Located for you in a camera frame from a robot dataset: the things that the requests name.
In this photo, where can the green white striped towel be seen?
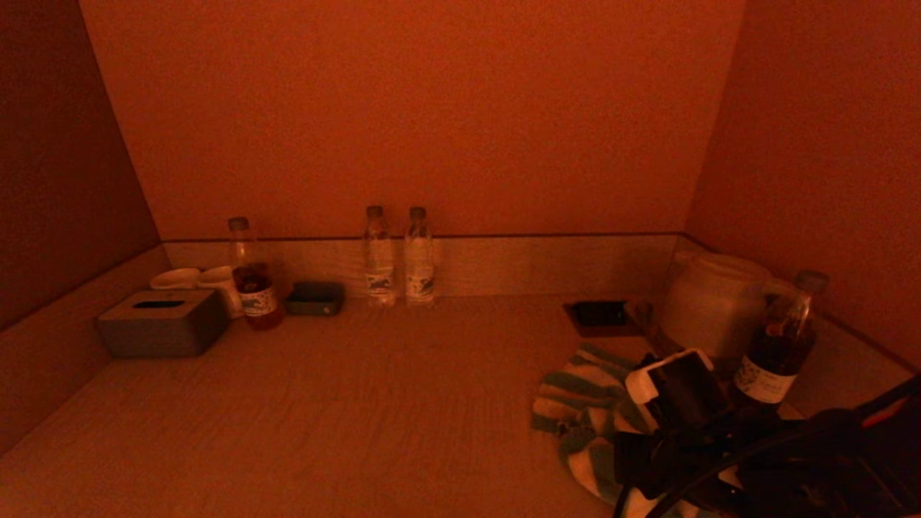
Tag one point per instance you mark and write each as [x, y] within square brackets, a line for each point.
[583, 417]

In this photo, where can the white electric kettle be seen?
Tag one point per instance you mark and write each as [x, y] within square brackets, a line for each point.
[712, 302]

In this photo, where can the clear water bottle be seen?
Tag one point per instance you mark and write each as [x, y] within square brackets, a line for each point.
[378, 266]
[419, 266]

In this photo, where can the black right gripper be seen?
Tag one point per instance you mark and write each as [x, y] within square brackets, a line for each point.
[676, 460]

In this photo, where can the grey kettle base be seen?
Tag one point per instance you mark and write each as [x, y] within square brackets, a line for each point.
[665, 345]

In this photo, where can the brown drink bottle patterned label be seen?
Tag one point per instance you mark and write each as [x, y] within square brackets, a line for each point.
[257, 298]

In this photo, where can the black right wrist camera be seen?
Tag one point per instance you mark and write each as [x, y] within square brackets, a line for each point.
[680, 388]

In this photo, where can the white ceramic cup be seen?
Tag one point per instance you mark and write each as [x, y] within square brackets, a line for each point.
[175, 278]
[221, 284]

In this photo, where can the black red right robot arm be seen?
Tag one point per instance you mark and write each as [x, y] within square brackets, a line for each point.
[849, 467]

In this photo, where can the small teal box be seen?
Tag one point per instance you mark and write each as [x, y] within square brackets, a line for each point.
[315, 298]

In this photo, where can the grey tissue box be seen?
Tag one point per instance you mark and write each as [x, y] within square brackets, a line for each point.
[162, 327]

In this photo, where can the brown drink bottle white label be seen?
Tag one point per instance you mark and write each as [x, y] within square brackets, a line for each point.
[777, 352]

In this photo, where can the black pop-up power socket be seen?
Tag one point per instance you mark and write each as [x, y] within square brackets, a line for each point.
[601, 316]

